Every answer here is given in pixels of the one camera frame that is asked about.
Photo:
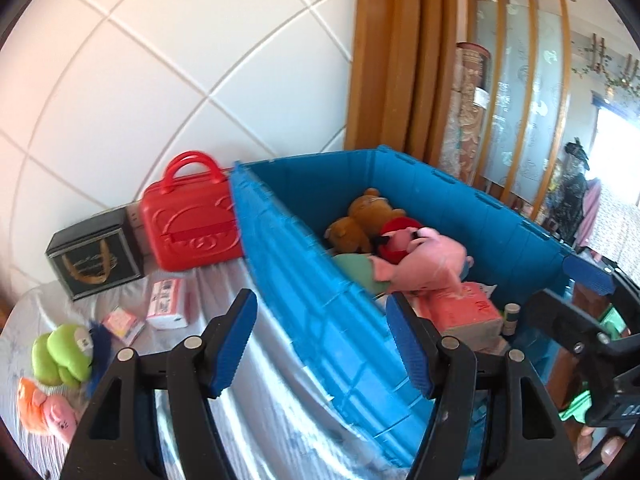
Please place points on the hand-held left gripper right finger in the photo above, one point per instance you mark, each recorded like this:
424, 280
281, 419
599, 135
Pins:
406, 342

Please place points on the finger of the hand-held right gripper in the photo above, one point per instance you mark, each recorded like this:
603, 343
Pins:
560, 317
587, 273

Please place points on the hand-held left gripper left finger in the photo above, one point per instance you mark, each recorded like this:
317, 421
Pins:
231, 345

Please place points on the blue plastic crate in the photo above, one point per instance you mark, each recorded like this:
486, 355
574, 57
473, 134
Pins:
310, 285

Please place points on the person's right hand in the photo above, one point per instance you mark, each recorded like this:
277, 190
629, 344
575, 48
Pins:
602, 450

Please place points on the small dark-capped bottle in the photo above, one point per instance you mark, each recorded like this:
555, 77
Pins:
511, 320

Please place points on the pink tissue box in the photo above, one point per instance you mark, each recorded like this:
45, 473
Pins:
460, 310

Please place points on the white tissue packet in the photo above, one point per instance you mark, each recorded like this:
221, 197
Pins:
167, 305

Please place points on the white blue patterned tablecloth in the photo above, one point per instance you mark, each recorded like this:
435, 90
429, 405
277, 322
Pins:
270, 410

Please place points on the dark hanging clothes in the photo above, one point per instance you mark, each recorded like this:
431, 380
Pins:
570, 190

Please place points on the green plush cushion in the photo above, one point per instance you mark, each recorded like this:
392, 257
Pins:
355, 270

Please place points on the red plush toy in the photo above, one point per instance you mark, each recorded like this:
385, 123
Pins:
392, 247

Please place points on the small pink box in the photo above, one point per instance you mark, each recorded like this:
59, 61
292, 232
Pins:
122, 325

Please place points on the red toy suitcase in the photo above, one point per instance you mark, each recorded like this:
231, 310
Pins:
192, 225

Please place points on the brown teddy bear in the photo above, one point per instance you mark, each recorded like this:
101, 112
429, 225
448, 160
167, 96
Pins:
362, 220

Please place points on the black box with gold print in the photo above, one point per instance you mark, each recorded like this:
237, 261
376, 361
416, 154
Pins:
95, 260

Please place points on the green plush toy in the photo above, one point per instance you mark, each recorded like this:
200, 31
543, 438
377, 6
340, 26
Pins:
65, 355

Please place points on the patterned rolled mat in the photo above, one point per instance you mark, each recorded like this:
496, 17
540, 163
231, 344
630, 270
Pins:
467, 120

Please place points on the orange pink plush toy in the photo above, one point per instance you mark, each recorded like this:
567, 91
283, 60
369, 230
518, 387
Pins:
45, 407

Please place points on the wooden frosted glass partition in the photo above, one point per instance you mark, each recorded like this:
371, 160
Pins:
515, 85

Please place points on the wall power socket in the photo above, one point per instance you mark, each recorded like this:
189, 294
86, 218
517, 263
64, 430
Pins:
134, 220

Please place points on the wooden door frame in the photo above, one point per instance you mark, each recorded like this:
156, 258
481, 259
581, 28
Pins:
400, 60

